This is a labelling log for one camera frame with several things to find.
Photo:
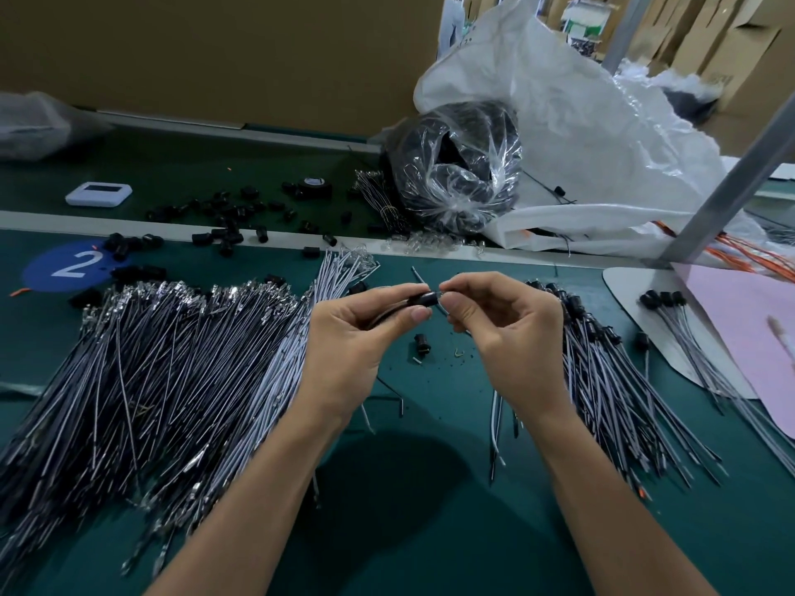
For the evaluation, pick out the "clear bag with black contents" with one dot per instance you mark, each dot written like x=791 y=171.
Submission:
x=454 y=167

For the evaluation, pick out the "blue round number sticker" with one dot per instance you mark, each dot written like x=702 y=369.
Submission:
x=68 y=264

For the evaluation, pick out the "small white timer device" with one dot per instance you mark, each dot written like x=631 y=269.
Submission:
x=99 y=193

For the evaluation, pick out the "white pen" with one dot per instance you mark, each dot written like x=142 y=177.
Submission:
x=783 y=341

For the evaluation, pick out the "pink paper sheet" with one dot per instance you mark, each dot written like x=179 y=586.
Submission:
x=743 y=341

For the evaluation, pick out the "person's left hand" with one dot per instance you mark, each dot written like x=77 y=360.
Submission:
x=348 y=347

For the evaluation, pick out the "stack of cardboard boxes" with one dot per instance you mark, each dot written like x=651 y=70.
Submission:
x=745 y=49

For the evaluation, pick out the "grey metal frame post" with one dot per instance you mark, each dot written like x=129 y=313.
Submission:
x=730 y=177
x=629 y=31

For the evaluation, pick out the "person's left forearm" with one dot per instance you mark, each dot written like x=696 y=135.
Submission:
x=242 y=521

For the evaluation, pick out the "large white plastic sack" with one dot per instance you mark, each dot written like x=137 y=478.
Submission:
x=590 y=130

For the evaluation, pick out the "crumpled clear plastic bag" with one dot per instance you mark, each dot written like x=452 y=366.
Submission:
x=37 y=124

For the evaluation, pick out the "person's right forearm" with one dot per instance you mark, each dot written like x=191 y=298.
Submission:
x=615 y=515

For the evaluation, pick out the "clear plastic strip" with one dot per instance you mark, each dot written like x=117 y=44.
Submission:
x=19 y=388

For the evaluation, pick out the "black plastic caps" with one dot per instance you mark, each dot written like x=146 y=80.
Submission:
x=218 y=229

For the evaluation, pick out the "person's right hand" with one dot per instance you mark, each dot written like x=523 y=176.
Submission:
x=516 y=341

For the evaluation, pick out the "brown cardboard panel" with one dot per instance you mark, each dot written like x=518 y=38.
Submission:
x=249 y=56

